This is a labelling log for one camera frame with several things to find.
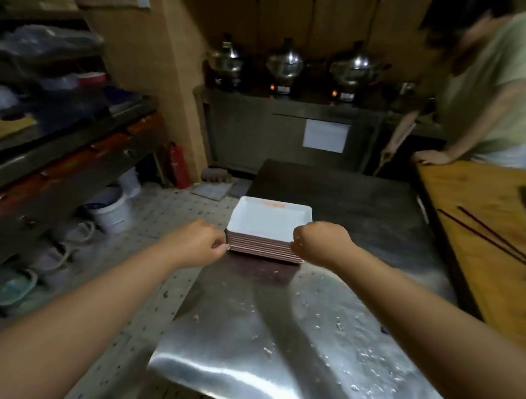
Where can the black chopstick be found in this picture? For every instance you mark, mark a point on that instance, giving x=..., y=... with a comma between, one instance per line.
x=481, y=236
x=493, y=231

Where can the red fire extinguisher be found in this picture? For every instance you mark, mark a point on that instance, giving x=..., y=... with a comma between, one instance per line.
x=181, y=166

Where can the grey brick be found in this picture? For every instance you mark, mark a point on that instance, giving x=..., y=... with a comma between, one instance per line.
x=215, y=176

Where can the beige side counter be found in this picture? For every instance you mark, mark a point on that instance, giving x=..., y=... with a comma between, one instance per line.
x=423, y=127

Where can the dark grey tile piece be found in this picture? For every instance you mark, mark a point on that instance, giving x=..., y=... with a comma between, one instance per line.
x=240, y=188

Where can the person's left hand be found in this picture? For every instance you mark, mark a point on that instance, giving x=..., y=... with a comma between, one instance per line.
x=197, y=246

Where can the mop with dark red head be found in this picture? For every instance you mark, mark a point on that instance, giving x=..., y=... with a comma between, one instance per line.
x=396, y=144

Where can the dark storage rack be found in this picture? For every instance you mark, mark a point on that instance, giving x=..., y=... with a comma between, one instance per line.
x=61, y=156

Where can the stainless steel cabinet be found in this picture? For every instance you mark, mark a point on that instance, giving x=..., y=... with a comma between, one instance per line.
x=246, y=131

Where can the wooden table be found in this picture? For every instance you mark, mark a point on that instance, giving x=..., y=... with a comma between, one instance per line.
x=485, y=197

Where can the person's right forearm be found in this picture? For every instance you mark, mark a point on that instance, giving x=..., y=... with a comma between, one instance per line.
x=431, y=329

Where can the person's right hand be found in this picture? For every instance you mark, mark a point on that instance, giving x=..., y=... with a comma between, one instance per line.
x=324, y=244

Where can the loose light floor tile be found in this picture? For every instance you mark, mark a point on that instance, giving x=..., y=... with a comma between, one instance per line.
x=211, y=191

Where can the stack of white plates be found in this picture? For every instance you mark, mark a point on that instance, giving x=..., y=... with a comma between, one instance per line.
x=263, y=218

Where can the person's left forearm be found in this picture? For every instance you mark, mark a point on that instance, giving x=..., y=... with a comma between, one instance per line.
x=82, y=320

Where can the steel work table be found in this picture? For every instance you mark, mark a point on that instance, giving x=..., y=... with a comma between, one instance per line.
x=349, y=197

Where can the black induction cooker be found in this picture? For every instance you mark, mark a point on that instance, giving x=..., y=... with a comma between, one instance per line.
x=226, y=84
x=344, y=95
x=281, y=89

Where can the grey slipper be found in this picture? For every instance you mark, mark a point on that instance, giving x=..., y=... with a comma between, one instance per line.
x=74, y=232
x=49, y=259

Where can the green slipper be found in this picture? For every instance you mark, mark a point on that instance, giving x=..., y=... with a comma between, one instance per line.
x=16, y=287

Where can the white plastic bucket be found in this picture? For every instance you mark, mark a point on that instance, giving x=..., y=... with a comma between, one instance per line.
x=111, y=213
x=131, y=183

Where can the white paper sheet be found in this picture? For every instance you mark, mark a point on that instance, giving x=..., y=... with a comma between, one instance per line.
x=326, y=136

